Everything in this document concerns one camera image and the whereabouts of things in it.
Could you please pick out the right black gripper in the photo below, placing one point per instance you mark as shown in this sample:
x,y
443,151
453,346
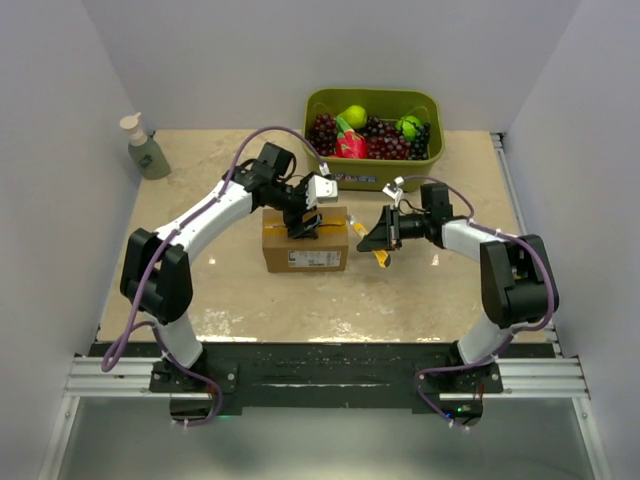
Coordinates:
x,y
386,234

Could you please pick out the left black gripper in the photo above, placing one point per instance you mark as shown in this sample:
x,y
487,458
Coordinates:
x,y
297,229

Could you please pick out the yellow utility knife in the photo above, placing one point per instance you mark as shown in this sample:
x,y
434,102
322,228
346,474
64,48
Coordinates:
x,y
382,257

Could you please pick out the brown cardboard express box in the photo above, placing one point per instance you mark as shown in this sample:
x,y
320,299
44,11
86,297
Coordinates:
x,y
327,253

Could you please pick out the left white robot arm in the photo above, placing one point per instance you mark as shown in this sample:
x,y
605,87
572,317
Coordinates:
x,y
156,276

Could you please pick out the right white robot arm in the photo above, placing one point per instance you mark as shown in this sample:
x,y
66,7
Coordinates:
x,y
517,287

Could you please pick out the dark red grape bunch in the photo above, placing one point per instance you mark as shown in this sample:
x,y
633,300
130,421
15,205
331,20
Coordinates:
x,y
323,134

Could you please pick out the pink dragon fruit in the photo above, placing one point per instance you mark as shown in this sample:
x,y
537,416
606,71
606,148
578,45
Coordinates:
x,y
349,144

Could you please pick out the black grape bunch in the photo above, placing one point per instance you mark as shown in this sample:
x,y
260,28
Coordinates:
x,y
420,143

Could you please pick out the green round fruit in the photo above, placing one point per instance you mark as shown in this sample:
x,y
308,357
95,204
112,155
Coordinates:
x,y
408,126

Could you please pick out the green pear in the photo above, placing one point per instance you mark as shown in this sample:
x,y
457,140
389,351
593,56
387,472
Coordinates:
x,y
356,116

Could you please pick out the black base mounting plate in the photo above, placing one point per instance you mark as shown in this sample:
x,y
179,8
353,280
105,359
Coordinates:
x,y
423,378

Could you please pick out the grey pump soap bottle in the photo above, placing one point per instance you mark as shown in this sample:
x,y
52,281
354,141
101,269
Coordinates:
x,y
144,150

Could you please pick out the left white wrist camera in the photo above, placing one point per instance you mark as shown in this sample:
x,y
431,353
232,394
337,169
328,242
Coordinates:
x,y
321,188

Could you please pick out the aluminium frame rail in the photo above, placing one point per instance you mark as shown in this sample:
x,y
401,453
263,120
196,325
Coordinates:
x,y
521,378

